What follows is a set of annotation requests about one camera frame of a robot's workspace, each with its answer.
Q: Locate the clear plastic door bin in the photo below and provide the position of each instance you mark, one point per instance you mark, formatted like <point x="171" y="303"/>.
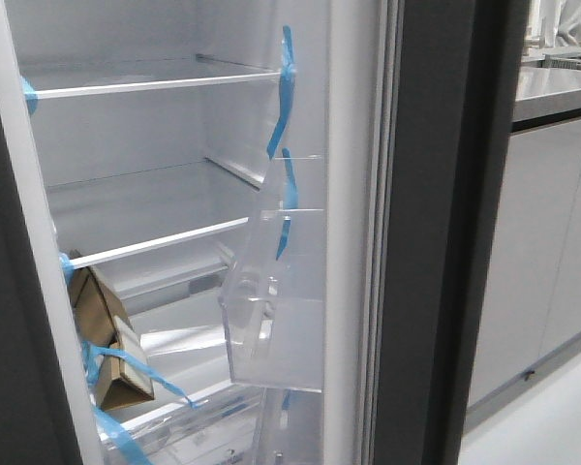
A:
<point x="273" y="310"/>

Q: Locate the blue tape upper left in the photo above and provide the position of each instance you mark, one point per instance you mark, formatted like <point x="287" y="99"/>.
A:
<point x="30" y="95"/>

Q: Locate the upper glass fridge shelf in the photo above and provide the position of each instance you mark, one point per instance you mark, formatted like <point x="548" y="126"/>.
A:
<point x="57" y="81"/>

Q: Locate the white fridge body interior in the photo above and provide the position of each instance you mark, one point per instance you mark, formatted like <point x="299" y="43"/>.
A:
<point x="170" y="286"/>

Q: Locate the glass fridge shelf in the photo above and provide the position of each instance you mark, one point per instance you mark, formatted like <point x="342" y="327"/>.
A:
<point x="102" y="214"/>
<point x="57" y="81"/>

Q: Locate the lower glass fridge shelf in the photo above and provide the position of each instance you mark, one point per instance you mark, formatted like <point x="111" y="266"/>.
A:
<point x="102" y="214"/>

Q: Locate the grey stone countertop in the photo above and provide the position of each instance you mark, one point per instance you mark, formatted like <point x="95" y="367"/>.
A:
<point x="545" y="95"/>

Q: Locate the brown cardboard box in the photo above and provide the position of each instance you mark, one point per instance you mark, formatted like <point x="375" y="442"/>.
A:
<point x="102" y="321"/>

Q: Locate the dark grey fridge door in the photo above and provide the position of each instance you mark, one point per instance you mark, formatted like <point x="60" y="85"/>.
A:
<point x="35" y="420"/>
<point x="421" y="97"/>

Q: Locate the metal sink faucet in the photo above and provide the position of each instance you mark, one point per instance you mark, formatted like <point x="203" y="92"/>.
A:
<point x="535" y="37"/>

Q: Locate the grey cabinet door far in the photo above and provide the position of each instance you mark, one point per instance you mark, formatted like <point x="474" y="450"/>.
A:
<point x="573" y="252"/>

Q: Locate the grey cabinet door near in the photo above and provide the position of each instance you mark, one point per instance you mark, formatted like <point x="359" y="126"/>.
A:
<point x="542" y="170"/>

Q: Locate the grey cabinet door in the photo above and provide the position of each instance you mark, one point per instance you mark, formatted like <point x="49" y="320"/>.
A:
<point x="573" y="252"/>
<point x="542" y="170"/>

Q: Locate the blue tape strip upper right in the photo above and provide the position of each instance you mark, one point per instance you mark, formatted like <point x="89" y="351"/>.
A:
<point x="286" y="92"/>

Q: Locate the clear crisper drawer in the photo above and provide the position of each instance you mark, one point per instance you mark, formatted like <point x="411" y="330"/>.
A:
<point x="220" y="430"/>

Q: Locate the blue tape strip lower left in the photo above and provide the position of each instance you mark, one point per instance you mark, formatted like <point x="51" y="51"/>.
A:
<point x="113" y="428"/>

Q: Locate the blue tape strip on bin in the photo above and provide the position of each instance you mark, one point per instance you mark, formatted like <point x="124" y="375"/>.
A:
<point x="290" y="201"/>

